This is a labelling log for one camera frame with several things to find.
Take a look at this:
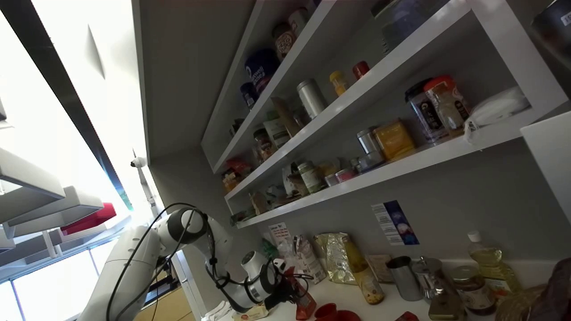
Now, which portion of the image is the white and red packet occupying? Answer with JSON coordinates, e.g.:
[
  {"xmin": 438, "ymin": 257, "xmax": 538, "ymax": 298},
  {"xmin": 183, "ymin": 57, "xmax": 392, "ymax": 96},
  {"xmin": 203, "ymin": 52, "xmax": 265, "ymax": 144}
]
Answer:
[{"xmin": 263, "ymin": 221, "xmax": 297, "ymax": 264}]

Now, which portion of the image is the red cushion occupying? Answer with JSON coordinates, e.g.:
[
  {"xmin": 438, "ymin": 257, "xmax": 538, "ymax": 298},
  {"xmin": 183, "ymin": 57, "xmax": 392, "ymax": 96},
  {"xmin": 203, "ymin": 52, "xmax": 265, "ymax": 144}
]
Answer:
[{"xmin": 60, "ymin": 201, "xmax": 117, "ymax": 237}]

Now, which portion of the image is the pale lidded jar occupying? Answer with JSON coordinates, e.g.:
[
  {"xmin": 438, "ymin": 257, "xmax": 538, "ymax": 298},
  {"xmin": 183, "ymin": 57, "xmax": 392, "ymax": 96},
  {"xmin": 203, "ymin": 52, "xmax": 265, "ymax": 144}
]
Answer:
[{"xmin": 286, "ymin": 5, "xmax": 311, "ymax": 35}]

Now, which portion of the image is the tan small box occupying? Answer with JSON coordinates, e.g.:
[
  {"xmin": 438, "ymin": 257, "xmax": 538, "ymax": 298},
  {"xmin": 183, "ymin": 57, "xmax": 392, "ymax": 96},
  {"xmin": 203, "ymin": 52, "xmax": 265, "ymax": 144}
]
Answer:
[{"xmin": 363, "ymin": 253, "xmax": 393, "ymax": 285}]

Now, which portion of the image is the clear glass mug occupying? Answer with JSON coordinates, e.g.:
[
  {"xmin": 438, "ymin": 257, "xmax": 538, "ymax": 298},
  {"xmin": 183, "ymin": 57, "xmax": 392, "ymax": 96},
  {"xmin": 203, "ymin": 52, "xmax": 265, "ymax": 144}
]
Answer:
[{"xmin": 410, "ymin": 255, "xmax": 443, "ymax": 299}]

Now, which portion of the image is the red bowl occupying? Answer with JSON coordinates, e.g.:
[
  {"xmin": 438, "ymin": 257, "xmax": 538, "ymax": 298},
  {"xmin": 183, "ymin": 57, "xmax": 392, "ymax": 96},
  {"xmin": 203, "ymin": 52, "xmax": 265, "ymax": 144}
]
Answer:
[{"xmin": 311, "ymin": 301, "xmax": 361, "ymax": 321}]

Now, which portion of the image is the grey bowl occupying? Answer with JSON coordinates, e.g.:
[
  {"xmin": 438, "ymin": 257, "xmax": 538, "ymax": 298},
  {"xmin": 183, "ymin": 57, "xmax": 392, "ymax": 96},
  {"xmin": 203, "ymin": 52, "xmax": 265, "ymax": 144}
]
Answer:
[{"xmin": 370, "ymin": 0, "xmax": 451, "ymax": 52}]

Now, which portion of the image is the white printed packet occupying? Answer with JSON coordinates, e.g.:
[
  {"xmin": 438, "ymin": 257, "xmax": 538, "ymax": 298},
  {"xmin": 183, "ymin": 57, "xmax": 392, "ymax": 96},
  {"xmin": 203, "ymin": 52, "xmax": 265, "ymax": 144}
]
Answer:
[{"xmin": 292, "ymin": 235, "xmax": 327, "ymax": 287}]

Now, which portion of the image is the white jar with green label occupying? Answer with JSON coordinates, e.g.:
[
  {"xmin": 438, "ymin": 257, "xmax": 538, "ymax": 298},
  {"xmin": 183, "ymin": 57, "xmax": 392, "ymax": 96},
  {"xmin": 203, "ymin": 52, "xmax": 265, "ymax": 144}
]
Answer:
[{"xmin": 295, "ymin": 160, "xmax": 326, "ymax": 194}]

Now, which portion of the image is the white cabinet panel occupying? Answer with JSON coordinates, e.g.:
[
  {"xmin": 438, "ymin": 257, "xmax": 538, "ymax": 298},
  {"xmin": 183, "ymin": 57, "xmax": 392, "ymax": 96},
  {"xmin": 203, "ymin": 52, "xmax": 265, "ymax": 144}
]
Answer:
[{"xmin": 517, "ymin": 109, "xmax": 571, "ymax": 225}]

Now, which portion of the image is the white camera on pole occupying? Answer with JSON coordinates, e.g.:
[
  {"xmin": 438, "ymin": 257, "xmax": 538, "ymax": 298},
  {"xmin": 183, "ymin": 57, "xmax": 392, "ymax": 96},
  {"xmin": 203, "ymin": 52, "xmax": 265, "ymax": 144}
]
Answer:
[{"xmin": 128, "ymin": 150, "xmax": 163, "ymax": 219}]

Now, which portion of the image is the large blue canister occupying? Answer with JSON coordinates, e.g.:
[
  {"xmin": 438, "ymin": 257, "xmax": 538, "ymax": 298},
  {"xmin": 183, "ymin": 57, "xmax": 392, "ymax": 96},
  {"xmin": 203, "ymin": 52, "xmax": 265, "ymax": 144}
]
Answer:
[{"xmin": 244, "ymin": 48, "xmax": 281, "ymax": 94}]

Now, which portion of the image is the metal cup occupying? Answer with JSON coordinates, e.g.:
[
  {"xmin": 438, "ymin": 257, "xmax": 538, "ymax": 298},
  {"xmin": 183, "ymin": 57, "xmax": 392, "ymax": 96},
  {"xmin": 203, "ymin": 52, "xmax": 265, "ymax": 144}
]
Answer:
[{"xmin": 385, "ymin": 255, "xmax": 424, "ymax": 303}]

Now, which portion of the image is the white labelled orange lid canister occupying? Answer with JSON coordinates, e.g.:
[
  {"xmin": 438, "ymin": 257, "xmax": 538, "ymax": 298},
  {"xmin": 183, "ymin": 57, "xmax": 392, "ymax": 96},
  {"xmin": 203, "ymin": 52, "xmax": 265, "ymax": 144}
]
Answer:
[{"xmin": 424, "ymin": 75, "xmax": 470, "ymax": 134}]

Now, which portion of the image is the gold foil bag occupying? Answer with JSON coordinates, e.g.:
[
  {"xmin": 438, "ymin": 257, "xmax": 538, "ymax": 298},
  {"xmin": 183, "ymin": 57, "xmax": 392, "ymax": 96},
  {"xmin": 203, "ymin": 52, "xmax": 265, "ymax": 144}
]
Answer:
[{"xmin": 311, "ymin": 230, "xmax": 369, "ymax": 285}]

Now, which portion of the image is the black stand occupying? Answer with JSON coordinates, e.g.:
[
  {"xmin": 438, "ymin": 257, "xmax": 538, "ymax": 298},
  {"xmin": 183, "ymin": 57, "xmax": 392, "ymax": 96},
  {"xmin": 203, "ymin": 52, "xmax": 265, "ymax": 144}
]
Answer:
[{"xmin": 140, "ymin": 269, "xmax": 179, "ymax": 308}]

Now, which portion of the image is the red lidded jar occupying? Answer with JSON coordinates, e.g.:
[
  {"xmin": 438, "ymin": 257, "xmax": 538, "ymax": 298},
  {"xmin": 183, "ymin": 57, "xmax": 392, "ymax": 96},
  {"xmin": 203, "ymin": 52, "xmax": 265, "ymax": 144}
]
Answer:
[{"xmin": 351, "ymin": 59, "xmax": 370, "ymax": 80}]

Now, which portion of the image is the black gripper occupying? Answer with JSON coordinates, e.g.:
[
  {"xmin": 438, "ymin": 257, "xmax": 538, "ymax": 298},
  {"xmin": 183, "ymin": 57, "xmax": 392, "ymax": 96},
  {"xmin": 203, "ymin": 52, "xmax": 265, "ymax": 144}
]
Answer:
[{"xmin": 270, "ymin": 264, "xmax": 306, "ymax": 307}]

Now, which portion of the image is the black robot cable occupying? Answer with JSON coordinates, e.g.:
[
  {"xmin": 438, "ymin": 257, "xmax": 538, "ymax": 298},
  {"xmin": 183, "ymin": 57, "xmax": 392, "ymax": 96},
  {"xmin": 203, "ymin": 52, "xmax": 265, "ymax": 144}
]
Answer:
[{"xmin": 103, "ymin": 201, "xmax": 251, "ymax": 321}]

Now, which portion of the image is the dark glass jar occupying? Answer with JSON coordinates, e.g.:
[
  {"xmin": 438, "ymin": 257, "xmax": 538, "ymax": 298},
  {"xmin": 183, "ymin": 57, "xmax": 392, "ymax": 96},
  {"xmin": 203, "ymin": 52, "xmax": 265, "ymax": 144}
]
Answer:
[{"xmin": 251, "ymin": 126, "xmax": 274, "ymax": 162}]

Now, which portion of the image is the yellow oil bottle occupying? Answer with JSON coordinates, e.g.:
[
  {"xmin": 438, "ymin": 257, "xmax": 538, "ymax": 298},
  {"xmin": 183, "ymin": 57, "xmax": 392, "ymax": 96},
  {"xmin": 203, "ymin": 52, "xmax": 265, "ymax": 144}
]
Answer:
[{"xmin": 465, "ymin": 230, "xmax": 524, "ymax": 299}]

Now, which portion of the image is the white wall shelf unit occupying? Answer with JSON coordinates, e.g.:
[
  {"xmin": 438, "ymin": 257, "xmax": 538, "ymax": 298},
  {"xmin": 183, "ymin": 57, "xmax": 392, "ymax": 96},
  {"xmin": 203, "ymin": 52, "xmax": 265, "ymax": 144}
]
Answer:
[{"xmin": 131, "ymin": 0, "xmax": 571, "ymax": 230}]

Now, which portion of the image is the white plastic bag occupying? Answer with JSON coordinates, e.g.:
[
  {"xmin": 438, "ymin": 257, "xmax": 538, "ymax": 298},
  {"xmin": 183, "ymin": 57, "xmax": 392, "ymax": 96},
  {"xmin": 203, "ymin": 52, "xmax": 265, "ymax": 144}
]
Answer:
[{"xmin": 461, "ymin": 87, "xmax": 531, "ymax": 135}]

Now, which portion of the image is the silver metal can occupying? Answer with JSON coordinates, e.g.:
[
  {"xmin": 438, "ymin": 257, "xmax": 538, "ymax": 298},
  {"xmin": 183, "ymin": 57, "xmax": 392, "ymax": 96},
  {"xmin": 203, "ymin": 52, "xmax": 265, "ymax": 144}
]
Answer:
[{"xmin": 294, "ymin": 78, "xmax": 327, "ymax": 121}]

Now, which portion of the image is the white tub with green band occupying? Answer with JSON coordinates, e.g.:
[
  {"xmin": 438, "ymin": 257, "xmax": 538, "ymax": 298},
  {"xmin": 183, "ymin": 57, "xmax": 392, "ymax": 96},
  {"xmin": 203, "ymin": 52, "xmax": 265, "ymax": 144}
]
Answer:
[{"xmin": 261, "ymin": 116, "xmax": 290, "ymax": 150}]

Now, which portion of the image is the pink flat tin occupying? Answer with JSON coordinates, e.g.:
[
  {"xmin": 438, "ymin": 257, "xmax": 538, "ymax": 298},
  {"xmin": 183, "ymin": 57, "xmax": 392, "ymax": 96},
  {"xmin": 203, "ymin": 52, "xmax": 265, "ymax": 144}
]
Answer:
[{"xmin": 322, "ymin": 167, "xmax": 356, "ymax": 189}]

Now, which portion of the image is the small dark blue canister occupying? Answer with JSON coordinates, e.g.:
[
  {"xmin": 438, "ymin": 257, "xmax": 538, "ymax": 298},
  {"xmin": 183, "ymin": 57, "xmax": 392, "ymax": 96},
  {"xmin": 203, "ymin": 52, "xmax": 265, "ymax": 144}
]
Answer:
[{"xmin": 238, "ymin": 80, "xmax": 260, "ymax": 109}]

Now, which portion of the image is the dark glass bottle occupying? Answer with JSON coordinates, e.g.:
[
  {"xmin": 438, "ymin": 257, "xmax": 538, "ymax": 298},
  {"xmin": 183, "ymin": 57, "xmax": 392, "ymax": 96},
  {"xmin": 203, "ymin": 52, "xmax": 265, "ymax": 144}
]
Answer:
[{"xmin": 426, "ymin": 269, "xmax": 467, "ymax": 321}]

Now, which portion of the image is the yellow spice jar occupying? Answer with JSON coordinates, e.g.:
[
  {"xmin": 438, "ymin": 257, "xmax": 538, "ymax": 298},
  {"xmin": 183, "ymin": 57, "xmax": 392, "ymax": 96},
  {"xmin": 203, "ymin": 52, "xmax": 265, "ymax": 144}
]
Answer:
[{"xmin": 327, "ymin": 69, "xmax": 352, "ymax": 98}]

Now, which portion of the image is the glass jar with brown spread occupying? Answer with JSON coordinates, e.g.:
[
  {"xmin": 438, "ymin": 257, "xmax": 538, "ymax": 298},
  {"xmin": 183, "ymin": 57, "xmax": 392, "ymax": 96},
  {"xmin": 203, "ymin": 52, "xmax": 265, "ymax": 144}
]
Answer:
[{"xmin": 447, "ymin": 264, "xmax": 497, "ymax": 315}]

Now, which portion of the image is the dark jar with red label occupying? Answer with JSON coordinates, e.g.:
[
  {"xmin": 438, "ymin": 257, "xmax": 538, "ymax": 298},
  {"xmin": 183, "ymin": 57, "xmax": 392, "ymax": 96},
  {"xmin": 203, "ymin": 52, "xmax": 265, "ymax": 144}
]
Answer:
[{"xmin": 270, "ymin": 21, "xmax": 297, "ymax": 60}]

